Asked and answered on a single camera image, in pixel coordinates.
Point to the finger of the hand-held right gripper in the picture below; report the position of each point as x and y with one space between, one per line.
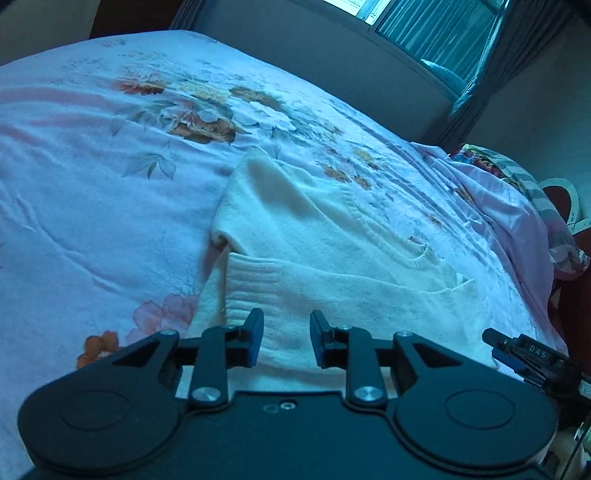
501 347

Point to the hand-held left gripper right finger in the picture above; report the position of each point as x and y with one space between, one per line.
317 340

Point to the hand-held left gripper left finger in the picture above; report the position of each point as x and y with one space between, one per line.
254 339

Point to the white knit sweater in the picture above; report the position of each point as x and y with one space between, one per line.
323 258

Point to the pink pillow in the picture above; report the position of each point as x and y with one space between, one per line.
503 207

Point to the colourful striped pillow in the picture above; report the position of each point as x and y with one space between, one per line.
535 194

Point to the red and white headboard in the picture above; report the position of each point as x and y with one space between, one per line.
561 194

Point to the floral pink bed sheet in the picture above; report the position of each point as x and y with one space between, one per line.
92 194

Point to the grey curtain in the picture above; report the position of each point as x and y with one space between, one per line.
498 69
184 14

